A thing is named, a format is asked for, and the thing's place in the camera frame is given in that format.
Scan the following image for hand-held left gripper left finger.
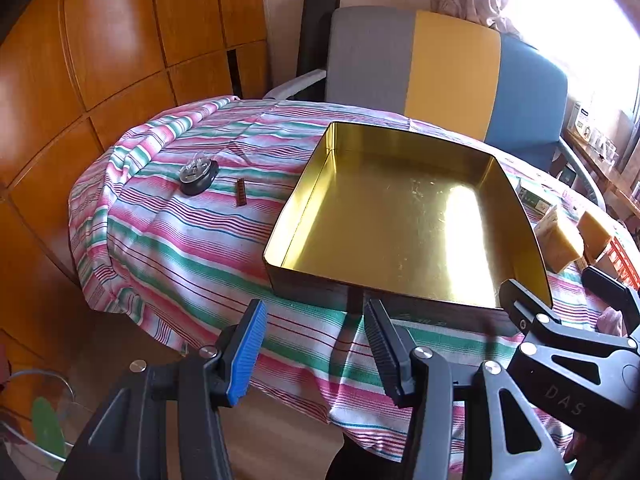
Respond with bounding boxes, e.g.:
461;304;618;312
56;299;269;480

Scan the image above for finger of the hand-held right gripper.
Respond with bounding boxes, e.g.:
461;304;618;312
499;278;632;352
581;266;640;322

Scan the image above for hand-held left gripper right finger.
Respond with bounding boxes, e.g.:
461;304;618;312
325;299;573;480

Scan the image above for gold metal tin container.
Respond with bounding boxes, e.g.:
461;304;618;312
262;121;553;311

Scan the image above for red printed packet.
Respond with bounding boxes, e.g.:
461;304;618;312
597;237;640;291

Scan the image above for small green white box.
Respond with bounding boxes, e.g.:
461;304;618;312
515;177;551;218

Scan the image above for wooden side table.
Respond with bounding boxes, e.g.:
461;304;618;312
562;130;640;221

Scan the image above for striped pink green tablecloth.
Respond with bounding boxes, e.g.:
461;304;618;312
67;96;640;476

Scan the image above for row of glass jars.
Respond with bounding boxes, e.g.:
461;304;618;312
590;130;621;161

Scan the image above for white printed box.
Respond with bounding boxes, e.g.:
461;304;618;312
567;101;596;141

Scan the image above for black round gadget clear top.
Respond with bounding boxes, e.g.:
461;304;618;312
179;156;220;197

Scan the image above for glass vase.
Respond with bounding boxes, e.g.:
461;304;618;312
0;370;76;471

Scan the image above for window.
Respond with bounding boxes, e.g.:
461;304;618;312
500;0;640;131

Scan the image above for grey yellow blue chair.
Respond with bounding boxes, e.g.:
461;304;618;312
262;6;608;211

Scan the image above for wooden wardrobe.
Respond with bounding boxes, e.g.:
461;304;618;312
0;0;271;411

